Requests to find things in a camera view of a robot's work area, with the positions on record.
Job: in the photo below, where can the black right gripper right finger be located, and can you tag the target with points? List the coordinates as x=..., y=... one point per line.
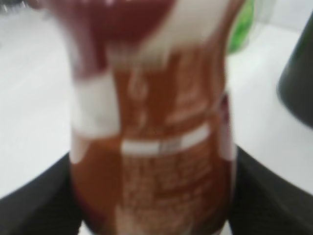
x=266, y=204

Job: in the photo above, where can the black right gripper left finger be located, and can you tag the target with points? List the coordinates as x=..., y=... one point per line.
x=44, y=206

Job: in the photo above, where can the brown coffee drink bottle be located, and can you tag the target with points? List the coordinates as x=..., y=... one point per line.
x=151, y=146

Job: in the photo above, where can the black ceramic mug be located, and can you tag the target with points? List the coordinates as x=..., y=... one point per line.
x=295, y=86

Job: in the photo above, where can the green soda bottle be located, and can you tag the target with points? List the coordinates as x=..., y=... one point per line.
x=242, y=27

